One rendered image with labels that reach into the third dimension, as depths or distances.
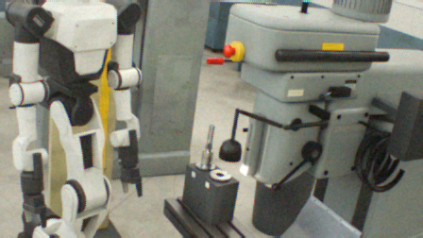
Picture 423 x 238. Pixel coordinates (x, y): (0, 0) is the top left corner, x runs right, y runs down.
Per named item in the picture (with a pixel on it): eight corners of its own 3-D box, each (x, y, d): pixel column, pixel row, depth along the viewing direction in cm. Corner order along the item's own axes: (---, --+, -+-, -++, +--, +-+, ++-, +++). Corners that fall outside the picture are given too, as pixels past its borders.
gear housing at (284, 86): (280, 104, 163) (286, 73, 160) (238, 79, 183) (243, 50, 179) (360, 100, 180) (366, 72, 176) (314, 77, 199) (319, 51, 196)
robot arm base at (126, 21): (98, 29, 225) (93, 4, 219) (122, 17, 232) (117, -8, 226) (121, 36, 216) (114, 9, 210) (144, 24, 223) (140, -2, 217)
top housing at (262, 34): (262, 74, 155) (271, 18, 149) (216, 49, 175) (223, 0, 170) (376, 72, 178) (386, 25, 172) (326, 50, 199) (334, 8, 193)
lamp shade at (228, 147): (213, 157, 173) (216, 138, 171) (227, 150, 179) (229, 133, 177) (232, 164, 170) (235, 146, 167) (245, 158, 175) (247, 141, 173)
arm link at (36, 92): (12, 133, 199) (8, 82, 196) (35, 129, 207) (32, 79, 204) (26, 137, 193) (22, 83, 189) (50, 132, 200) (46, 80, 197)
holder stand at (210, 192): (210, 226, 225) (217, 183, 218) (180, 201, 241) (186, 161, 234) (232, 220, 232) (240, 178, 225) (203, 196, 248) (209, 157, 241)
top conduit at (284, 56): (279, 63, 152) (282, 51, 150) (271, 59, 155) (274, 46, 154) (389, 63, 174) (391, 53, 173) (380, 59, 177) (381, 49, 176)
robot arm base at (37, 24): (-1, 25, 191) (8, -5, 190) (27, 35, 201) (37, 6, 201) (19, 33, 182) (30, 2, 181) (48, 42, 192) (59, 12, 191)
